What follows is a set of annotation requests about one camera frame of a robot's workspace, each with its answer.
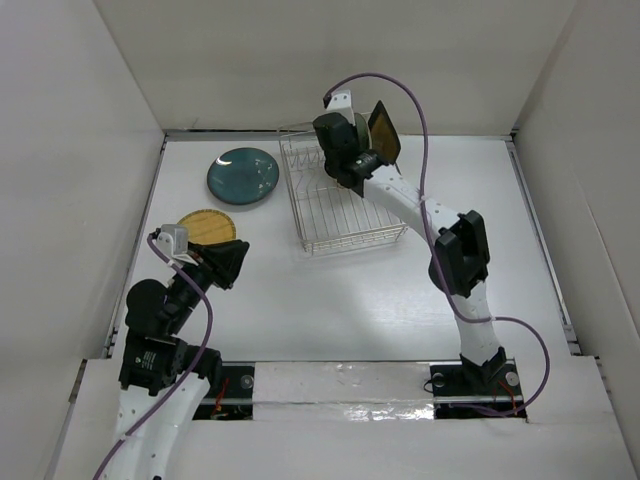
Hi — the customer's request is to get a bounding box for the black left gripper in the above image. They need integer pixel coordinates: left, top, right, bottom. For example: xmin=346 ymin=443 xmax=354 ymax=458
xmin=166 ymin=237 xmax=248 ymax=332

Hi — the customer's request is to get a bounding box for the square black yellow plate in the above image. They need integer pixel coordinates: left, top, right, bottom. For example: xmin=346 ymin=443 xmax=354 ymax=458
xmin=367 ymin=100 xmax=401 ymax=165

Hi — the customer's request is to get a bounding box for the round woven bamboo plate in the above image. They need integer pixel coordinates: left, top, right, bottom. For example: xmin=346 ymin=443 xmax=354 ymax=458
xmin=178 ymin=209 xmax=236 ymax=245

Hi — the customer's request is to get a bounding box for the round teal blossom plate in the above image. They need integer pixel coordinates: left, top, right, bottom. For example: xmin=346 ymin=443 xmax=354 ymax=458
xmin=206 ymin=147 xmax=280 ymax=206

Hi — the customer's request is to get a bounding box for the light green flower plate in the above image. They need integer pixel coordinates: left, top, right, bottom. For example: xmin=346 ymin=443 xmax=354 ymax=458
xmin=354 ymin=113 xmax=371 ymax=150

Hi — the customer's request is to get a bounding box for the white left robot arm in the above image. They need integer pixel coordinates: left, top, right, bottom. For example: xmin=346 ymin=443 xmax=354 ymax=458
xmin=93 ymin=231 xmax=250 ymax=479

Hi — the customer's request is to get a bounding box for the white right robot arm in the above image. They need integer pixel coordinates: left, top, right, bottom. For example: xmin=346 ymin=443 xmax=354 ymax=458
xmin=312 ymin=112 xmax=506 ymax=396

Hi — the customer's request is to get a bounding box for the metal wire dish rack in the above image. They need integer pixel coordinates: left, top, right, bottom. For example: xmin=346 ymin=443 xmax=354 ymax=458
xmin=278 ymin=123 xmax=407 ymax=256

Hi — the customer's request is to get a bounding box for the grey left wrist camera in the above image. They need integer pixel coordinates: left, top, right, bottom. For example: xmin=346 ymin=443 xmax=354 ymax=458
xmin=155 ymin=224 xmax=196 ymax=265

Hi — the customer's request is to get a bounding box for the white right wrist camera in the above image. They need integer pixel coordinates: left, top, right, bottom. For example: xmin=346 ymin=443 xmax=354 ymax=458
xmin=325 ymin=89 xmax=354 ymax=123

